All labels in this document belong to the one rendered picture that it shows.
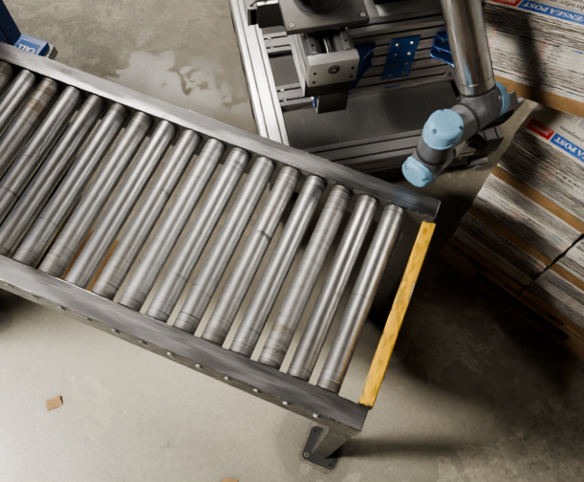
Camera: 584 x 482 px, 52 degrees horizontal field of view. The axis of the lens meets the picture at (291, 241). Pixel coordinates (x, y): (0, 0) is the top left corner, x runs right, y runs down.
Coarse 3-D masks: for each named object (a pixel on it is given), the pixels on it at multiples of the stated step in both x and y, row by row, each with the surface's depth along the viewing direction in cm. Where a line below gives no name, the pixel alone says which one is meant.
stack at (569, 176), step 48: (528, 144) 145; (576, 144) 140; (480, 192) 171; (576, 192) 146; (480, 240) 192; (528, 240) 174; (576, 240) 166; (528, 288) 192; (576, 288) 175; (576, 336) 194
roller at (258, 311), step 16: (304, 192) 137; (320, 192) 138; (304, 208) 135; (288, 224) 134; (304, 224) 134; (288, 240) 132; (272, 256) 131; (288, 256) 131; (272, 272) 129; (288, 272) 131; (256, 288) 129; (272, 288) 128; (256, 304) 126; (272, 304) 128; (256, 320) 125; (240, 336) 123; (256, 336) 124; (240, 352) 122
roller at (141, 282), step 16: (208, 144) 142; (208, 160) 140; (192, 176) 138; (208, 176) 140; (192, 192) 137; (176, 208) 135; (192, 208) 137; (176, 224) 133; (160, 240) 131; (176, 240) 134; (144, 256) 130; (160, 256) 130; (144, 272) 128; (160, 272) 131; (128, 288) 127; (144, 288) 128; (128, 304) 125
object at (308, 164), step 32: (32, 64) 150; (128, 96) 147; (192, 128) 143; (224, 128) 143; (224, 160) 150; (288, 160) 140; (320, 160) 140; (352, 192) 139; (384, 192) 137; (416, 192) 138; (416, 224) 141
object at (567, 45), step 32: (512, 0) 130; (544, 0) 127; (576, 0) 125; (512, 32) 133; (544, 32) 127; (576, 32) 121; (512, 64) 139; (544, 64) 133; (576, 64) 127; (576, 96) 132
